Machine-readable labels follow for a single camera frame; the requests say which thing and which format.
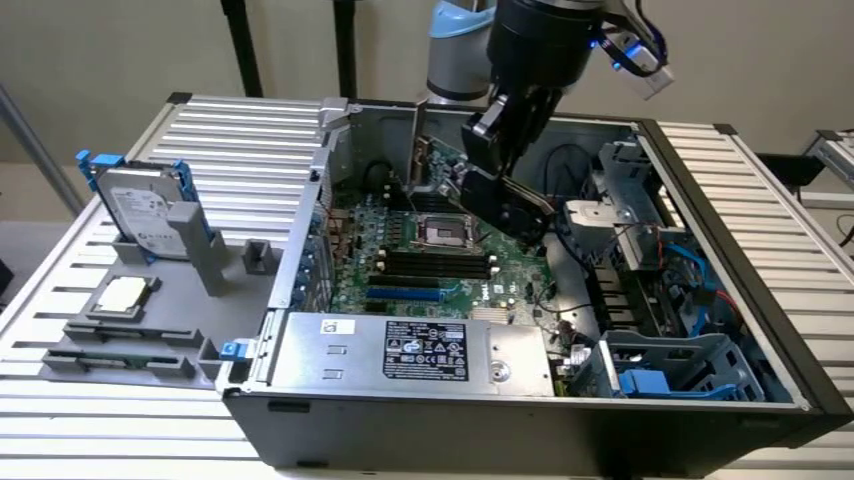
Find black stand pole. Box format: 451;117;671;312
224;0;266;99
331;0;363;99

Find grey parts rack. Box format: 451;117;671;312
40;201;283;392

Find black looped wire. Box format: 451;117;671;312
540;143;596;199

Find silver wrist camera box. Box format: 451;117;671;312
610;33;676;103

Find black camera cable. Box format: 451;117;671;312
596;0;672;77

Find silver power supply unit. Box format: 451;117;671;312
264;311;559;399

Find red wire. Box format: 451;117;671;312
714;290;743;324

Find blue disk bay latch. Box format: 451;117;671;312
615;368;674;399

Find blue data wire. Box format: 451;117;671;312
663;238;737;324

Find black expansion slot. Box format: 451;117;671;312
366;273;443;291

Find blue expansion slot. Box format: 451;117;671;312
363;286;446;305

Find metal drive cage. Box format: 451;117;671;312
588;140;690;272

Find grey plastic air shroud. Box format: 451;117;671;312
562;198;620;237

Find silver CPU chip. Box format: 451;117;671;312
91;276;153;315

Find black graphics card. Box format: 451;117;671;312
458;167;560;247

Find grey metal frame pole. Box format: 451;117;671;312
0;82;87;217

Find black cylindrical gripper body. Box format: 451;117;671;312
484;0;596;97

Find green motherboard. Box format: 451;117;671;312
318;134;559;322

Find CPU socket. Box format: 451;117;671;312
410;211;484;250

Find silver hard disk blue carrier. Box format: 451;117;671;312
75;149;225;267

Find black RAM slot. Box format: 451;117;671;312
388;248;500;262
384;266;496;282
387;254;499;269
386;260;498;276

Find grey disk bay cage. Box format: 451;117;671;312
571;327;770;402

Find black open PC case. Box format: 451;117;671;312
217;96;854;477

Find blue case latch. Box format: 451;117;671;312
221;338;256;362

